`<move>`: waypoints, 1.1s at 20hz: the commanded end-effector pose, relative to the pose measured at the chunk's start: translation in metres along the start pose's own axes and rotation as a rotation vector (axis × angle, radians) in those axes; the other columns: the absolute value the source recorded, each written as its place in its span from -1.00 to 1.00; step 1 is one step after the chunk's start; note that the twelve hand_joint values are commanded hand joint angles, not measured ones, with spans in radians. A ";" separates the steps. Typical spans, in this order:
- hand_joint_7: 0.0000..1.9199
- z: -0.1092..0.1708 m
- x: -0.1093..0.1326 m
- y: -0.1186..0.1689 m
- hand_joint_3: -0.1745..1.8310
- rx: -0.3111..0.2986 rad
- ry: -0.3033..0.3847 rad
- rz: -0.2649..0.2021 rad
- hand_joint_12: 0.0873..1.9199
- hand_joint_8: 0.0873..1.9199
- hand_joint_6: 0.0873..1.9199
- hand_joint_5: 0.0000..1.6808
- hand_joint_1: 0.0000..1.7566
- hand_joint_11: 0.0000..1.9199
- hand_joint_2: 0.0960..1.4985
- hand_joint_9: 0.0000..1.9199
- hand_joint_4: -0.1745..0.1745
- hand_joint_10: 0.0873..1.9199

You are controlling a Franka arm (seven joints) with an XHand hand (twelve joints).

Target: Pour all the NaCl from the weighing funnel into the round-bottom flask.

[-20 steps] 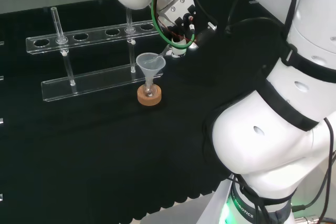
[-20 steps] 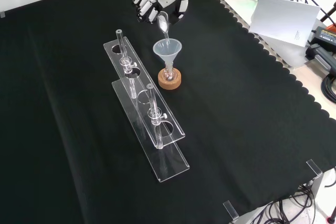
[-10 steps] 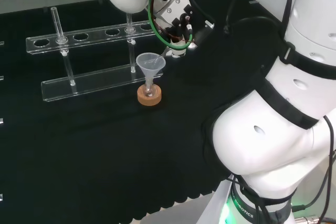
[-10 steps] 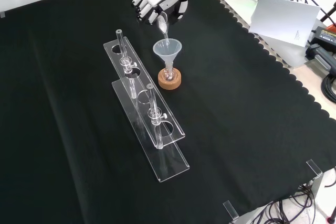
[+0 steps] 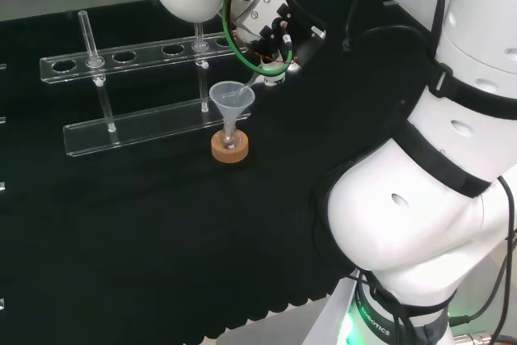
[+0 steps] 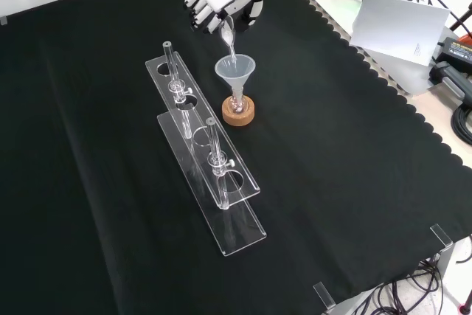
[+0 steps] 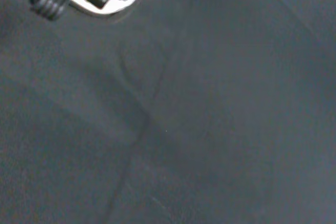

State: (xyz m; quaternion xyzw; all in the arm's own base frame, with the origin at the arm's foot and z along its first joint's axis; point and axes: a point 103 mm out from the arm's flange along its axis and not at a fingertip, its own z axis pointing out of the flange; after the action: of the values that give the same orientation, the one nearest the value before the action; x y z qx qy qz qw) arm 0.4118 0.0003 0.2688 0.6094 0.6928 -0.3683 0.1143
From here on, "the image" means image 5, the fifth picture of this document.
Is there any clear funnel stand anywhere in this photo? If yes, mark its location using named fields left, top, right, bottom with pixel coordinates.
left=39, top=9, right=252, bottom=158

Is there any cork ring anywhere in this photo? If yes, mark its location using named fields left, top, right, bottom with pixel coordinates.
left=210, top=128, right=250, bottom=165

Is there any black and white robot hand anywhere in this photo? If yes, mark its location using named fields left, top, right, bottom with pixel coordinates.
left=233, top=2, right=327, bottom=88

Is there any clear weighing funnel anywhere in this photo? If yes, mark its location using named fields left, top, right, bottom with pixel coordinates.
left=237, top=72, right=264, bottom=98

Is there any clear plastic funnel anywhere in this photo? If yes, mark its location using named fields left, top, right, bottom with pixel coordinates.
left=208, top=81, right=256, bottom=145

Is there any round-bottom glass flask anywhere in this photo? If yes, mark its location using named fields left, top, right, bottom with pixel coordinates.
left=219, top=128, right=245, bottom=152

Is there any black bench cloth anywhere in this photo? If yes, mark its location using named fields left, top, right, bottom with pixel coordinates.
left=0, top=0, right=442, bottom=340

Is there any black cable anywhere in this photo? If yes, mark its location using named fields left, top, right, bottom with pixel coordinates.
left=448, top=175, right=517, bottom=345
left=341, top=0, right=454, bottom=52

